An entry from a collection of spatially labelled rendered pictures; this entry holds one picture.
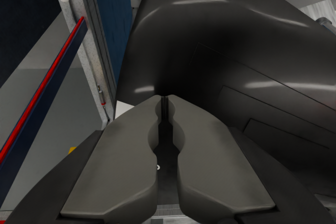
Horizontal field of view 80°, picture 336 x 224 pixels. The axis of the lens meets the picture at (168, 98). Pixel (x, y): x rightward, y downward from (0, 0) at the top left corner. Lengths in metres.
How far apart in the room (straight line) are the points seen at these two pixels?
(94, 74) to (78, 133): 0.68
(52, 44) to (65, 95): 0.38
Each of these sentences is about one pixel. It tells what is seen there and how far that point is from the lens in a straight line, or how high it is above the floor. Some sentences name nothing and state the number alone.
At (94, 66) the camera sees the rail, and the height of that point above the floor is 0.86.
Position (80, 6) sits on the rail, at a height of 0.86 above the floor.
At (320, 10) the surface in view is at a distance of 0.41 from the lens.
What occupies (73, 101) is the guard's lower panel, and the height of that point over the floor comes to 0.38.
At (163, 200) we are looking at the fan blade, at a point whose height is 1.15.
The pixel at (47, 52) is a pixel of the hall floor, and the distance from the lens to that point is 1.63.
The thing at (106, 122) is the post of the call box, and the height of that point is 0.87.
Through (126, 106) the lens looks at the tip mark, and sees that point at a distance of 0.15.
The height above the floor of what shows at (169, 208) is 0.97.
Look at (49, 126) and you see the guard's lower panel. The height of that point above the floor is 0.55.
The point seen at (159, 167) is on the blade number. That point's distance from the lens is 0.19.
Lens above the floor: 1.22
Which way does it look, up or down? 44 degrees down
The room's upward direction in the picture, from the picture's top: 177 degrees clockwise
